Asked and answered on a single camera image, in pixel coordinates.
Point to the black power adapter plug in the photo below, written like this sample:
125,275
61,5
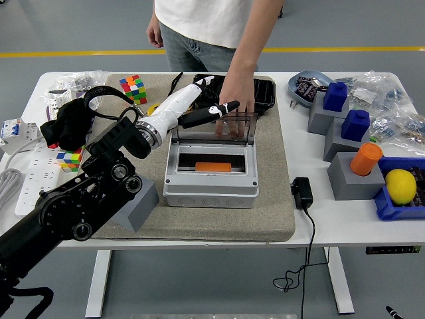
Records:
303,194

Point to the light blue bowl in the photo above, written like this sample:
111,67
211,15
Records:
299,98

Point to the white table leg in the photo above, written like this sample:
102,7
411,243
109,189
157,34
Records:
98,282
340,282

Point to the transparent hinged box lid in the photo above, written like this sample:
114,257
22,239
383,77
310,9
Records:
199,136

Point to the orange cylinder battery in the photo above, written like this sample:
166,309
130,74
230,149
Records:
212,167
365,159

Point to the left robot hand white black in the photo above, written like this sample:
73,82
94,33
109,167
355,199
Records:
172,108

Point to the black plastic tray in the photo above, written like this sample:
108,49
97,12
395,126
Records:
265,93

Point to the black table control panel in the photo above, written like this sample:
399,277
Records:
391,250

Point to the person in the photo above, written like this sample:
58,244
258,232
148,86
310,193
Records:
206,23

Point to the blue plastic bin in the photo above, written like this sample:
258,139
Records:
391,209

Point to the dark printed packets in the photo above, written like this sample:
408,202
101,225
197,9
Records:
307,88

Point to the grey electrical enclosure box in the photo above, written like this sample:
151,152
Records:
209,192

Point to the clear bags of small parts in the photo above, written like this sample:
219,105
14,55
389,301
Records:
391,99

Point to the multicolour puzzle cube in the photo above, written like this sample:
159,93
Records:
69,159
133,91

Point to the grey-brown table mat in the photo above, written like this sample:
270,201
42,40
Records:
216,222

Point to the grey holder block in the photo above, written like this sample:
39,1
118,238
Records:
320,121
337,148
146,202
352,187

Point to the black cloth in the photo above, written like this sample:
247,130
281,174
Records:
69,126

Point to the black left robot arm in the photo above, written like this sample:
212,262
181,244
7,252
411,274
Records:
83,199

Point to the person's left hand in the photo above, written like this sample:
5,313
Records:
237,91

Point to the white purple packaged item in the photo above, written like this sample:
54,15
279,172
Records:
61,99

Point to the person's left forearm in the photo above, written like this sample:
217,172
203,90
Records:
255,40

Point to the clear bag with dark parts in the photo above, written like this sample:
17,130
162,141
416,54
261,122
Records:
78,79

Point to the person's right hand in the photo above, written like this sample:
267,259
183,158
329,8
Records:
155,33

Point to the small metal screws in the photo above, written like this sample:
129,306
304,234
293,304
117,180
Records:
293,104

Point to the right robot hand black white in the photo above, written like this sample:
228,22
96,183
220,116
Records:
392,312

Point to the yellow lemon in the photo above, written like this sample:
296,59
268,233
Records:
400,186

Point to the white power strip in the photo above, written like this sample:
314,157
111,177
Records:
33,179

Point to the white circuit breaker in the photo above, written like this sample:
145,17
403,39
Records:
13,131

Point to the blue battery block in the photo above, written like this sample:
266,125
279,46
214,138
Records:
335,98
355,126

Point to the yellow tape measure small label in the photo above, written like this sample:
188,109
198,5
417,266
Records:
153,109

